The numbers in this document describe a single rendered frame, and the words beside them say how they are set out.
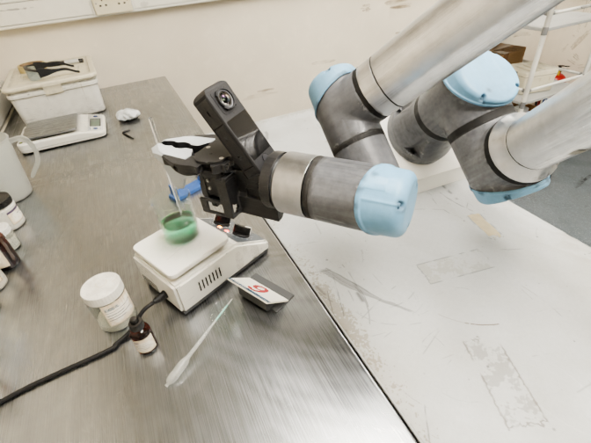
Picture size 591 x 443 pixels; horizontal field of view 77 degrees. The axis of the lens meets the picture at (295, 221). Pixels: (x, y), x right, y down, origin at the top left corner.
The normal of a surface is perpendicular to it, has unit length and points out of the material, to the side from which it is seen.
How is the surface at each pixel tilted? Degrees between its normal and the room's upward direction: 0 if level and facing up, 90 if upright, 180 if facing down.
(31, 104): 94
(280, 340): 0
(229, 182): 89
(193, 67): 90
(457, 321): 0
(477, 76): 35
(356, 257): 0
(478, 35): 104
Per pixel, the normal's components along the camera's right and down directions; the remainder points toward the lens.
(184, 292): 0.75, 0.36
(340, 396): -0.07, -0.79
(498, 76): 0.15, -0.33
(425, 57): -0.44, 0.54
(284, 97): 0.42, 0.52
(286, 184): -0.46, 0.12
